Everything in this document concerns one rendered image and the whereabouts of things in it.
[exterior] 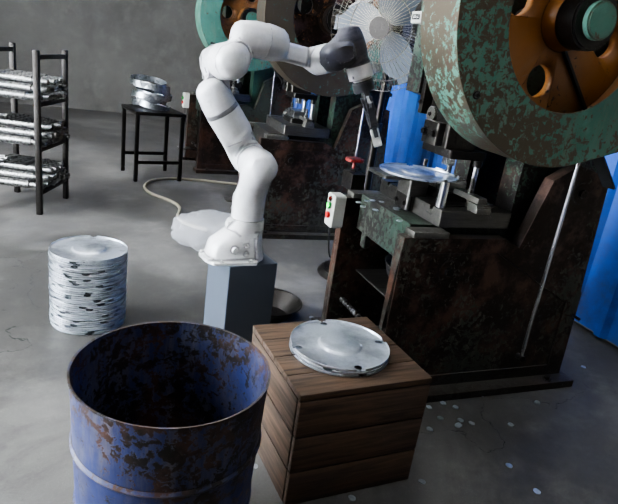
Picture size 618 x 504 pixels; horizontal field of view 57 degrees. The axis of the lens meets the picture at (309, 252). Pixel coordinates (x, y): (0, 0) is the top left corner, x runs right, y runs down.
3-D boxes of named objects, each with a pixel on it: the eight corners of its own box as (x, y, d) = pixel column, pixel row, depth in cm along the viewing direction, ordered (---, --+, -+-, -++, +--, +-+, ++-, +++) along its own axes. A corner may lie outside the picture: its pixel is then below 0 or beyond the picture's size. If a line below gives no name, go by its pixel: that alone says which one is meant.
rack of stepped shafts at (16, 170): (48, 216, 345) (45, 51, 313) (-29, 206, 342) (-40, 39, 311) (75, 198, 385) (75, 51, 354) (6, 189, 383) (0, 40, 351)
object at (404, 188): (379, 211, 202) (386, 174, 198) (362, 200, 214) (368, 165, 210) (438, 213, 212) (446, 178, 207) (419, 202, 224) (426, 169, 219)
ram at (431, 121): (435, 148, 200) (453, 60, 191) (413, 140, 213) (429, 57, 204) (475, 151, 207) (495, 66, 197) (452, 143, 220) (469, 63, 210)
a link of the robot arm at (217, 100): (214, 123, 172) (182, 71, 163) (196, 117, 186) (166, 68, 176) (264, 88, 176) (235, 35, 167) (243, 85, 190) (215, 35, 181)
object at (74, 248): (124, 264, 214) (124, 262, 214) (41, 261, 207) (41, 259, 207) (130, 239, 241) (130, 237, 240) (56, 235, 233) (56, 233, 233)
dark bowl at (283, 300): (244, 331, 241) (245, 316, 239) (228, 301, 267) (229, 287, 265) (309, 328, 253) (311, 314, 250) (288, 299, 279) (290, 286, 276)
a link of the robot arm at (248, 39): (205, 10, 171) (225, 7, 158) (259, 23, 181) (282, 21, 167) (198, 76, 176) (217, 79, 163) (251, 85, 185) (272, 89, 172)
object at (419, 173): (373, 161, 223) (373, 159, 222) (444, 170, 226) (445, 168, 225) (387, 177, 196) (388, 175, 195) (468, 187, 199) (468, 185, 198)
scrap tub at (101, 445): (65, 643, 112) (63, 441, 96) (69, 489, 148) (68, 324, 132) (269, 595, 127) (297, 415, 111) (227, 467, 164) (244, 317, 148)
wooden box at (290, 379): (284, 506, 152) (301, 396, 141) (241, 420, 184) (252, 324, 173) (408, 478, 169) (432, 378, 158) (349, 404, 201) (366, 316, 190)
